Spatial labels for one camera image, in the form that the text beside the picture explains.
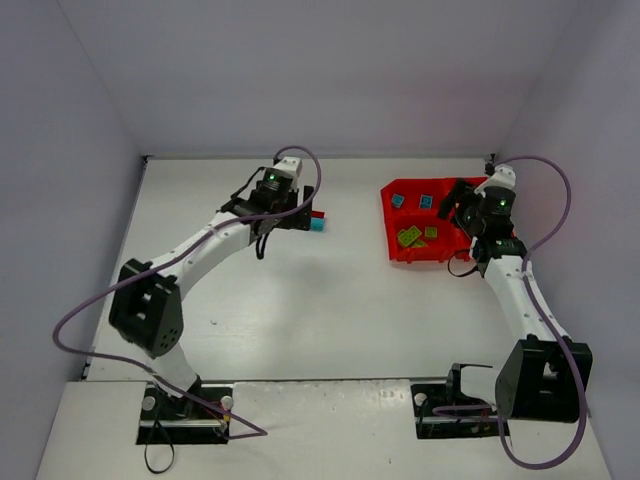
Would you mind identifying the green square lego brick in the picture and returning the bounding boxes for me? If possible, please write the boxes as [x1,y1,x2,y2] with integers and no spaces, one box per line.
[410,239,428,249]
[425,227,438,239]

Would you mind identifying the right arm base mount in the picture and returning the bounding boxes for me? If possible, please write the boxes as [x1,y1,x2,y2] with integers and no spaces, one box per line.
[410,363,509,440]

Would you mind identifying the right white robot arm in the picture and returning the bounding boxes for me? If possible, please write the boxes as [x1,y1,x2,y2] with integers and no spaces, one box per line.
[438,179,593,423]

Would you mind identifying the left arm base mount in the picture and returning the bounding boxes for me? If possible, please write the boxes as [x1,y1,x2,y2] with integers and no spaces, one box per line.
[136,384,231,446]

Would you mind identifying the blue oval lego brick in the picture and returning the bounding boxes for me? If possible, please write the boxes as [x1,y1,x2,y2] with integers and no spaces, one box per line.
[419,194,433,209]

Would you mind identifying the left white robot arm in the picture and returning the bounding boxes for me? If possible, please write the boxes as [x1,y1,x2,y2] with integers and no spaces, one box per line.
[108,156,314,398]

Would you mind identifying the black loop cable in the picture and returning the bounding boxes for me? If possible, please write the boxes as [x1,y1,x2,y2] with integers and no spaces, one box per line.
[144,414,176,475]

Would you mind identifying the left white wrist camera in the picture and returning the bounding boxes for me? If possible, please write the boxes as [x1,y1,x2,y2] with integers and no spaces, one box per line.
[273,156,302,181]

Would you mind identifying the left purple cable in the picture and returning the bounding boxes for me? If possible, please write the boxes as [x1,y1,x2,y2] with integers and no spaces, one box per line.
[52,145,322,441]

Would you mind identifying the purple cable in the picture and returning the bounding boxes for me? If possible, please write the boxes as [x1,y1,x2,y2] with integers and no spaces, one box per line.
[52,145,322,441]
[432,155,588,469]

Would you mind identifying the blue long lego brick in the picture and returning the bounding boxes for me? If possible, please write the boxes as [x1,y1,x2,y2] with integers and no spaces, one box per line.
[310,217,325,232]

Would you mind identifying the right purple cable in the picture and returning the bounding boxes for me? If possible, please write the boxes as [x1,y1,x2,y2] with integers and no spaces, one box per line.
[432,155,588,469]

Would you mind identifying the green long lego brick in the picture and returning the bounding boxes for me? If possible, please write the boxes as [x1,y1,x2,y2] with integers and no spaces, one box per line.
[396,225,421,248]

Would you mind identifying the red compartment tray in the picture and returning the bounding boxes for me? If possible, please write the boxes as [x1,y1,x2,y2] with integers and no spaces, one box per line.
[380,177,471,263]

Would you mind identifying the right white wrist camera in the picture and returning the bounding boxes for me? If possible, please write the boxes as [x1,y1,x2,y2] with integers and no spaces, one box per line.
[475,165,516,194]

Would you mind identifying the blue small lego brick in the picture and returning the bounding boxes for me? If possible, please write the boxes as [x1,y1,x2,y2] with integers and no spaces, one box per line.
[391,194,405,208]

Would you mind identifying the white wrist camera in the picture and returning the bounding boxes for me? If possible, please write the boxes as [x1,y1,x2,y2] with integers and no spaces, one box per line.
[273,156,302,181]
[475,165,516,194]

